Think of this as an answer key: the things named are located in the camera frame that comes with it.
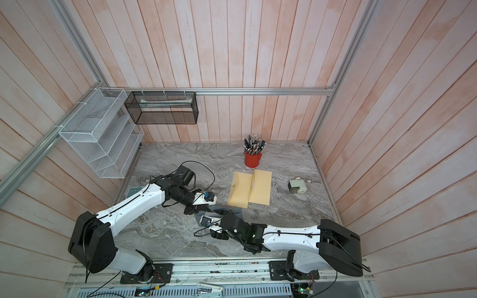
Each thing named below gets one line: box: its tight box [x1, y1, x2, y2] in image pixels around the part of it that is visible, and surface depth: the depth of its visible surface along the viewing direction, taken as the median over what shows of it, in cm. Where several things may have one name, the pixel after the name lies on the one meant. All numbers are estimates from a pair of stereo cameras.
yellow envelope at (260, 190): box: [248, 168, 273, 206], surface depth 103 cm
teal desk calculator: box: [126, 185, 145, 199], surface depth 99 cm
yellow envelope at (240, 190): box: [227, 171, 253, 209], surface depth 100 cm
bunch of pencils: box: [242, 134, 267, 156], surface depth 98 cm
